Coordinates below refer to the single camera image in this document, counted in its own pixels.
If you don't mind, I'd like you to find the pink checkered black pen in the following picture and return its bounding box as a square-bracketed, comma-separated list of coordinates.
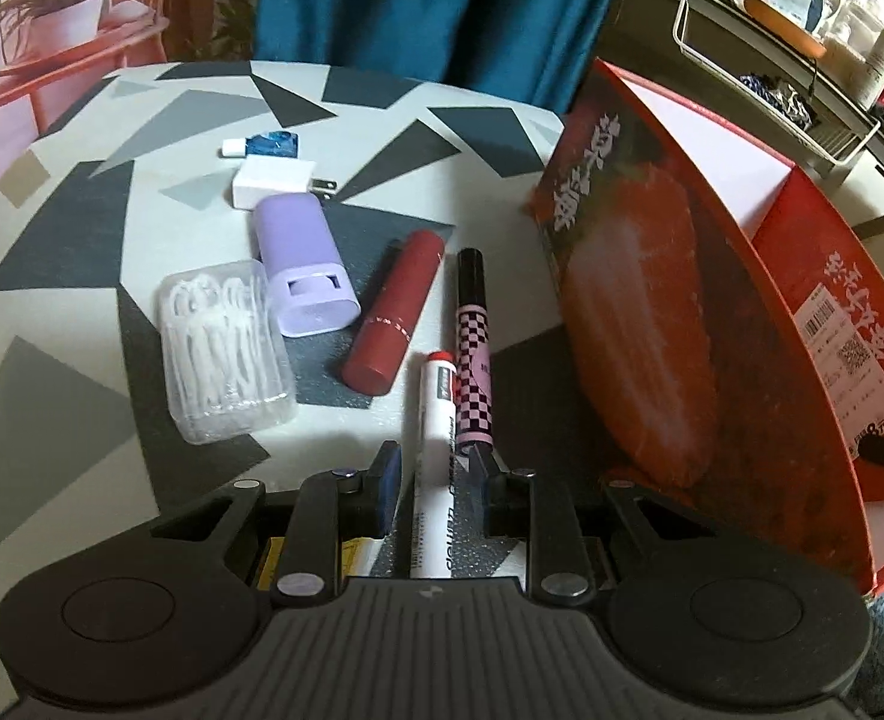
[455, 247, 494, 455]

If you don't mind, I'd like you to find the red white marker pen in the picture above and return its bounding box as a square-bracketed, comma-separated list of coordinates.
[410, 351, 456, 578]

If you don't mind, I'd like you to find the red lipstick tube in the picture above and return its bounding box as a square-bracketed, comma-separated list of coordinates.
[343, 229, 445, 397]

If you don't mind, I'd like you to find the red strawberry cardboard box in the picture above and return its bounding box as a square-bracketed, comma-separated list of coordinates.
[531, 62, 884, 595]

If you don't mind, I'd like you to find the purple plastic case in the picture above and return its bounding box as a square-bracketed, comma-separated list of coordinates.
[253, 193, 360, 338]

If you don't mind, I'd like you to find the white power adapter plug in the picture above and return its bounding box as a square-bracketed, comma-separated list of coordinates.
[230, 154, 337, 211]

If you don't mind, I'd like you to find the blue correction tape dispenser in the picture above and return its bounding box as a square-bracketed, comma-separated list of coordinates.
[220, 130, 298, 160]

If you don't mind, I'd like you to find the geometric patterned table cover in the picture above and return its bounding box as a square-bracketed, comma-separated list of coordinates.
[0, 62, 569, 713]

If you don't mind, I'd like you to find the white lotion bottle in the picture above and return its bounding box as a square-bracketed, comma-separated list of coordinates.
[849, 29, 884, 109]

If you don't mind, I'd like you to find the cotton swab container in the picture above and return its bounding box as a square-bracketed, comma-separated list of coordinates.
[819, 18, 862, 76]

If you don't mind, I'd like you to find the orange oval tray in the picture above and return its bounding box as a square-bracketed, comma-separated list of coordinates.
[743, 0, 826, 60]

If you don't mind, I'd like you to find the cluttered white desk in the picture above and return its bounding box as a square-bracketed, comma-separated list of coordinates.
[600, 0, 884, 242]

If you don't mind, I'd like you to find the blue curtain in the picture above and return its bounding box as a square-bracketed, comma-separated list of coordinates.
[253, 0, 613, 114]

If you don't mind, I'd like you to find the white wire under-shelf basket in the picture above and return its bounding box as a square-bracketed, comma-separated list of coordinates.
[671, 0, 884, 166]

